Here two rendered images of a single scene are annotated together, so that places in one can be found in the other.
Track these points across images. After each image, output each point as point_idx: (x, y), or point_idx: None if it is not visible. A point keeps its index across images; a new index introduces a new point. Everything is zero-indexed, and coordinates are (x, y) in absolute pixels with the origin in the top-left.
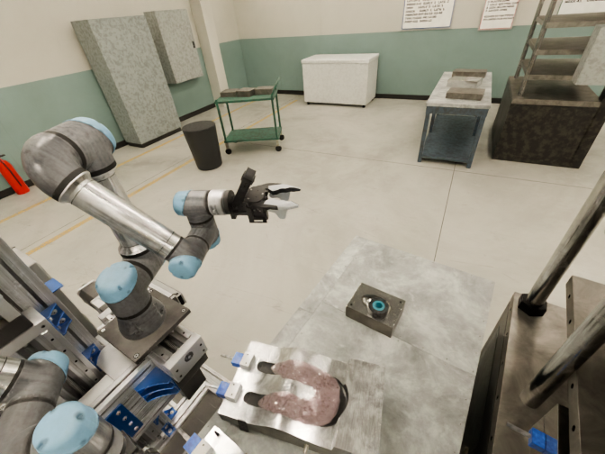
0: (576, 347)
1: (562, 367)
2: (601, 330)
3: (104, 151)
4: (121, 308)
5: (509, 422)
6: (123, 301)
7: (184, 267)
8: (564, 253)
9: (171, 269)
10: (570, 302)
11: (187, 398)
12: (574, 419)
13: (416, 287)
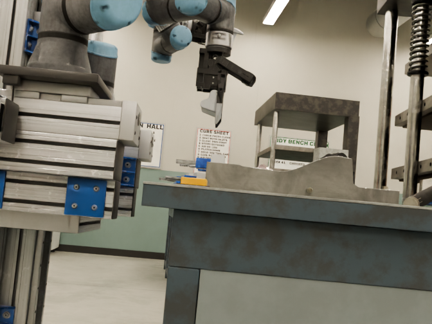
0: (411, 138)
1: (411, 161)
2: (415, 116)
3: None
4: (108, 67)
5: (403, 197)
6: (113, 60)
7: (188, 31)
8: (381, 151)
9: (177, 31)
10: (398, 170)
11: (130, 213)
12: (429, 162)
13: None
